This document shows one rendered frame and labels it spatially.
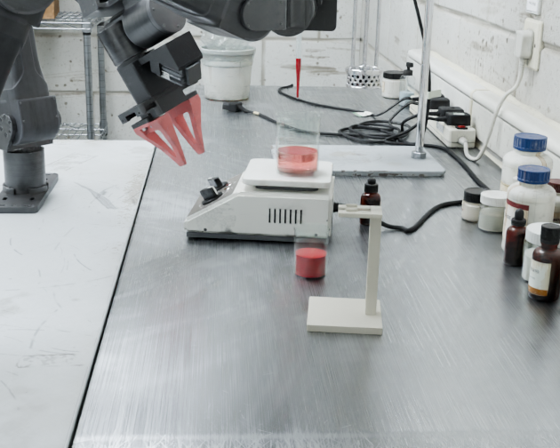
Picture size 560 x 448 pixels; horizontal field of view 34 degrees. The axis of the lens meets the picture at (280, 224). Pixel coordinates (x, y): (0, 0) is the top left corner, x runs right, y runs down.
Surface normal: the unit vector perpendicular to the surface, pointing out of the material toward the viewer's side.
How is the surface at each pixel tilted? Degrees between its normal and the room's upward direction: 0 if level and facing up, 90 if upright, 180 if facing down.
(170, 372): 0
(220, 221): 90
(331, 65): 90
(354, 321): 0
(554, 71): 90
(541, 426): 0
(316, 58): 90
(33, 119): 79
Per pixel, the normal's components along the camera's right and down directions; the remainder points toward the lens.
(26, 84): 0.73, 0.03
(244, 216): -0.08, 0.30
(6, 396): 0.03, -0.95
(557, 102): -1.00, 0.00
